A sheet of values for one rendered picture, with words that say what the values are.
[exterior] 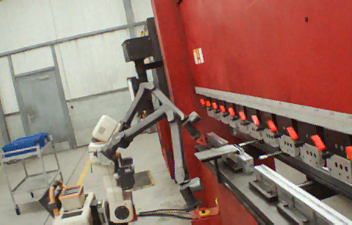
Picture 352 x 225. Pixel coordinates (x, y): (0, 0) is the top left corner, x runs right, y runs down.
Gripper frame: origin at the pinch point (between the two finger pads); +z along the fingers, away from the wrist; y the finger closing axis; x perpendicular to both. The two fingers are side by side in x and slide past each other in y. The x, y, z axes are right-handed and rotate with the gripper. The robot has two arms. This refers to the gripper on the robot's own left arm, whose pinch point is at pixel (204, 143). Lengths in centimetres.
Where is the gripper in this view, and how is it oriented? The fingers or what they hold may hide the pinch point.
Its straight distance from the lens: 248.5
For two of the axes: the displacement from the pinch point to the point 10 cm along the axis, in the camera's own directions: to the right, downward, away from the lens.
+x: -7.3, 6.8, -0.4
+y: -1.4, -1.0, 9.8
